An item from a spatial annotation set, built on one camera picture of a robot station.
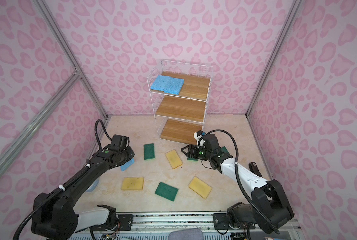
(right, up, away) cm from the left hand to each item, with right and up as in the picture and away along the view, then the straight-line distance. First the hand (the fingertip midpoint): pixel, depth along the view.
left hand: (132, 152), depth 85 cm
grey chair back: (+33, -34, -18) cm, 51 cm away
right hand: (+31, +2, -5) cm, 31 cm away
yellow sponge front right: (+39, -20, -2) cm, 43 cm away
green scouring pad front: (+20, -21, -4) cm, 29 cm away
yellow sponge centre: (+23, -6, +9) cm, 25 cm away
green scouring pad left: (+7, -2, +12) cm, 14 cm away
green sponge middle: (+35, -6, +10) cm, 37 cm away
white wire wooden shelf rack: (+26, +20, 0) cm, 33 cm away
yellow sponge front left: (+1, -18, -1) cm, 18 cm away
